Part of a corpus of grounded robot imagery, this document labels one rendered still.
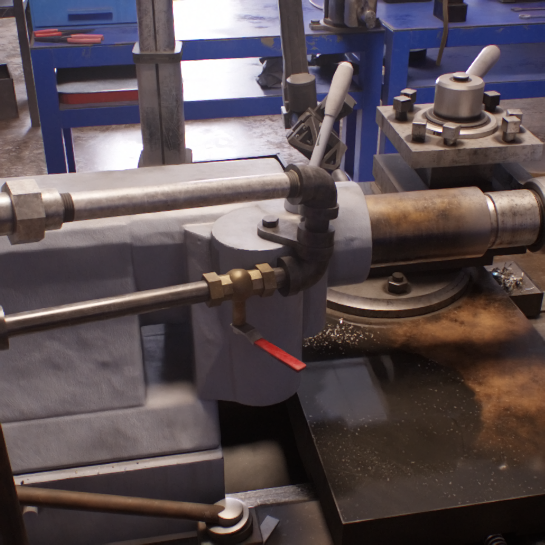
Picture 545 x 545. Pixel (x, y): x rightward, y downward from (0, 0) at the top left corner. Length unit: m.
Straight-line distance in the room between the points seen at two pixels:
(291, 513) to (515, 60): 2.50
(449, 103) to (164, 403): 0.52
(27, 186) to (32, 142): 3.72
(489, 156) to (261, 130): 3.32
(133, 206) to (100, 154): 3.48
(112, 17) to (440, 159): 1.86
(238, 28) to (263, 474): 1.82
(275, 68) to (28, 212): 2.22
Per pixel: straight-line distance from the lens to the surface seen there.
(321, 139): 0.81
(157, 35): 1.99
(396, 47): 2.76
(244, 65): 3.01
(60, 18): 2.77
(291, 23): 1.72
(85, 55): 2.61
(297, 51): 1.73
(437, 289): 1.10
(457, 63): 3.10
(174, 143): 2.05
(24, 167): 4.05
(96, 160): 4.04
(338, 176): 1.47
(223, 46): 2.62
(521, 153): 1.08
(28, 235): 0.61
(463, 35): 2.83
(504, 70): 3.05
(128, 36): 2.66
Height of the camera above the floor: 1.51
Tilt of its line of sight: 30 degrees down
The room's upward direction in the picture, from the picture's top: straight up
